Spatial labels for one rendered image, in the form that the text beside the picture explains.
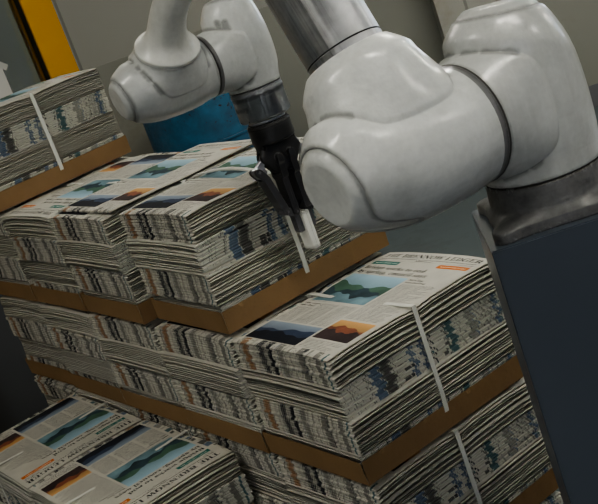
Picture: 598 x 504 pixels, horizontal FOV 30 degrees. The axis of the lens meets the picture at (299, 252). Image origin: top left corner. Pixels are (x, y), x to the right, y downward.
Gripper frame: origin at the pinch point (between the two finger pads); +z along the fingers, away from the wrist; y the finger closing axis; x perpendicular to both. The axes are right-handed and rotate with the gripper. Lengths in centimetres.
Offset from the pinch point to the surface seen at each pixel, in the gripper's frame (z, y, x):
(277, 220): -1.9, 0.7, -7.0
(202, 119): 22, -164, -318
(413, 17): 17, -302, -308
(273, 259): 4.0, 4.5, -6.7
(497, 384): 33.8, -11.7, 21.8
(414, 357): 21.1, 2.5, 21.5
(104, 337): 18, 19, -62
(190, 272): 0.6, 17.5, -12.7
